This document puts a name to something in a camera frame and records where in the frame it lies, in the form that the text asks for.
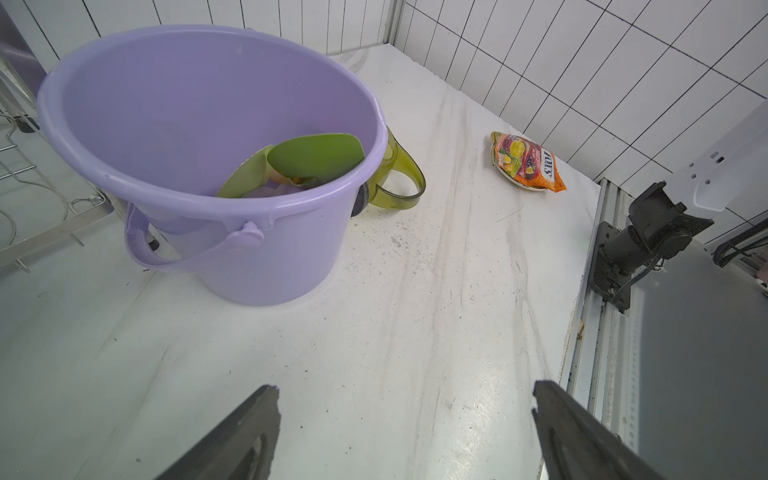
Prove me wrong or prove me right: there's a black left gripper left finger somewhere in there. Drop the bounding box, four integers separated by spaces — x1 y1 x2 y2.
159 385 281 479

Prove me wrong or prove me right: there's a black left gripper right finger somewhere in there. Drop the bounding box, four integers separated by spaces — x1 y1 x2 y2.
532 380 662 480

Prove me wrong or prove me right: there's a bright green trowel yellow handle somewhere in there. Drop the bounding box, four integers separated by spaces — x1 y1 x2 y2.
216 146 272 199

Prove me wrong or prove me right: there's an olive green watering can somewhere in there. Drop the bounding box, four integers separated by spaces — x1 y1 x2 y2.
351 129 426 217

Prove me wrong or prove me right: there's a purple plastic bucket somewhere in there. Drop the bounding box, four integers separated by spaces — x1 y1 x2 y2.
37 24 388 306

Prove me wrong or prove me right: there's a light green trowel wooden handle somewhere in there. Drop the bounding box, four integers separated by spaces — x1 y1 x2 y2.
267 133 365 189

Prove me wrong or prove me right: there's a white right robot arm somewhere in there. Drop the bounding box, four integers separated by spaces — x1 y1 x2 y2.
532 106 767 479

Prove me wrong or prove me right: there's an orange snack packet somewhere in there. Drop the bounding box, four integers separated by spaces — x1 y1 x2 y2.
490 131 567 193

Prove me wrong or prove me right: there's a steel dish rack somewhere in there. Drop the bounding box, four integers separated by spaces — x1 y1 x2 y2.
0 0 115 274

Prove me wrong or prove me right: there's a metal base rail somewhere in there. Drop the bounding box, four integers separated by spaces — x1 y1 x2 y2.
557 179 649 433

